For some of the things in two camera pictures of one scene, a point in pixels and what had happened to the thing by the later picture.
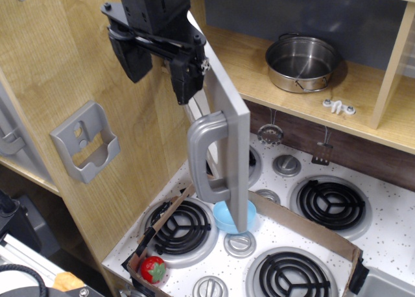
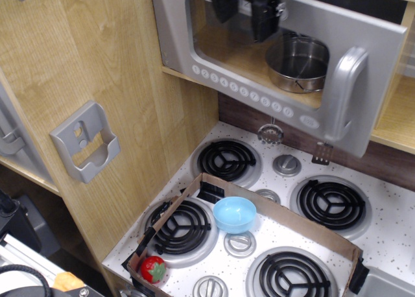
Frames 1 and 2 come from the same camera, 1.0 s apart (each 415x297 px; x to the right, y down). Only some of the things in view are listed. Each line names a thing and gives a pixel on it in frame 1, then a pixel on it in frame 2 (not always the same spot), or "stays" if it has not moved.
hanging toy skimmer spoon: x=270 y=134 stays
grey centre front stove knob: x=240 y=245 stays
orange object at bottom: x=66 y=281 stays
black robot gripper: x=157 y=16 to x=265 y=18
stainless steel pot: x=300 y=64 stays
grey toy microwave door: x=219 y=144 to x=331 y=70
